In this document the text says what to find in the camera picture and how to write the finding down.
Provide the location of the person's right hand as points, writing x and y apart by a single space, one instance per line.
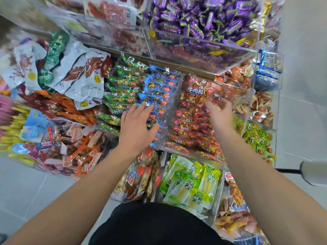
222 119

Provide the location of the person's left hand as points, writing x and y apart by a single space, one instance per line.
134 132

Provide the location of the person's left thumb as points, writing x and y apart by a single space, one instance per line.
153 130

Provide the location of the person's left little finger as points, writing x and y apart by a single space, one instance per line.
123 117

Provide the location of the person's left middle finger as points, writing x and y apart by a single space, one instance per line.
142 109

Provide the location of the person's right thumb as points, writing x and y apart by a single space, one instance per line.
211 106

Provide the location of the person's left forearm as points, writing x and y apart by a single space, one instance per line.
74 201

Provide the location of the person's right forearm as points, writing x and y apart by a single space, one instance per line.
258 186

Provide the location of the pile of blue snack packets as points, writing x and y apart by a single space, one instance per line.
159 89

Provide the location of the pile of red snack packets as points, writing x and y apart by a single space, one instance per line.
190 125

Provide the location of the pile of green snack packets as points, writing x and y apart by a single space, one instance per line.
122 84

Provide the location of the pile of orange snack packets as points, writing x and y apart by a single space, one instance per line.
236 75

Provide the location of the pile of brown red-labelled packets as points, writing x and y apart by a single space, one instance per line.
139 176

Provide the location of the pile of brown round snacks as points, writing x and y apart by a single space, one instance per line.
261 109

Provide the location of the clear acrylic candy bin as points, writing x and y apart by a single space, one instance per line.
199 52

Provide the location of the pile of green round snacks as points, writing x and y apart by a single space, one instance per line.
256 140

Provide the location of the pile of orange strip packets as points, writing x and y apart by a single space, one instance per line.
66 107

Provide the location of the pile of orange-labelled dark packets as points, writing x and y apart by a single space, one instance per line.
74 150

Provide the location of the pile of white meat packets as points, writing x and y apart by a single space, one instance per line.
76 73

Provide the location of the pile of green pickle packets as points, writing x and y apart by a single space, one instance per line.
190 183

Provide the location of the pile of blue-white candy packets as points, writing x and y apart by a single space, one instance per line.
268 70

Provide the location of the pile of purple wrapped candies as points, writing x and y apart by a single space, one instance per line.
201 17

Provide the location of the pile of light blue packets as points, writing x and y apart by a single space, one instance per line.
34 126

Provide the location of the green snack packet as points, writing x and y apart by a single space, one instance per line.
52 57

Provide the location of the person's black shirt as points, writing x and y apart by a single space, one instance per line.
155 224

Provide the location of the pile of red meat packets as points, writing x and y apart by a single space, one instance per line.
112 12

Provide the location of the pile of gold wrapped candies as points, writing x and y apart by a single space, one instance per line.
264 15

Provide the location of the pile of yellow orange packets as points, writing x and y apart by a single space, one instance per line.
232 211

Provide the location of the pile of yellow pink sticks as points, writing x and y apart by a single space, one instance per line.
11 125

